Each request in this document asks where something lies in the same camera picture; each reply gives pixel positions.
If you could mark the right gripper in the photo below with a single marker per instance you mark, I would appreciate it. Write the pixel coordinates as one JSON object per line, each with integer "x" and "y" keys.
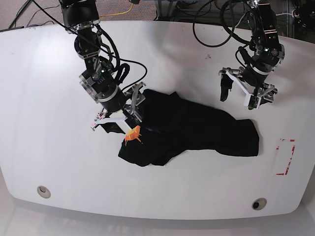
{"x": 117, "y": 106}

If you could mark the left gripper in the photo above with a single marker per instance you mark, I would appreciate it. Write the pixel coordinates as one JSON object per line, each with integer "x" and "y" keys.
{"x": 250, "y": 79}

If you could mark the black t-shirt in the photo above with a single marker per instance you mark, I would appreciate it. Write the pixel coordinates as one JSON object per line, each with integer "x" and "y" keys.
{"x": 172, "y": 125}

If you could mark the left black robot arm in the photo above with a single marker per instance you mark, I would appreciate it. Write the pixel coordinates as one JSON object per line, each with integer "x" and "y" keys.
{"x": 260, "y": 56}

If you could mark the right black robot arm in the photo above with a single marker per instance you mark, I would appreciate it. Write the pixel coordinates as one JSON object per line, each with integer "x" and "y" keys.
{"x": 105, "y": 70}

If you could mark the red tape rectangle marker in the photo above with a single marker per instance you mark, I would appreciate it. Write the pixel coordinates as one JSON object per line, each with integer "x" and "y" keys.
{"x": 284, "y": 154}

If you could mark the left table grommet hole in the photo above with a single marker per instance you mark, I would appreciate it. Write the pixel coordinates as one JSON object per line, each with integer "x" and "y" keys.
{"x": 43, "y": 192}

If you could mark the table grommet hole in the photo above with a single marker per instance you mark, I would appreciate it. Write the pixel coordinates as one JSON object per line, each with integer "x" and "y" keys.
{"x": 259, "y": 204}
{"x": 43, "y": 192}

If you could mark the right table grommet hole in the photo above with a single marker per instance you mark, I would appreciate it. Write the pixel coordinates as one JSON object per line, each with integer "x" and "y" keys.
{"x": 259, "y": 204}

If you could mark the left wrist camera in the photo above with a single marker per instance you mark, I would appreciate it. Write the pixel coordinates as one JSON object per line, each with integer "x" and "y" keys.
{"x": 252, "y": 101}

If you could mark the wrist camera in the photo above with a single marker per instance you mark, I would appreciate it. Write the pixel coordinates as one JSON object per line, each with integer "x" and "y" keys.
{"x": 131, "y": 122}
{"x": 252, "y": 101}

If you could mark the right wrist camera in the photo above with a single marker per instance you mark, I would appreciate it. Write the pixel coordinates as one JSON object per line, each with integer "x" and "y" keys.
{"x": 131, "y": 122}

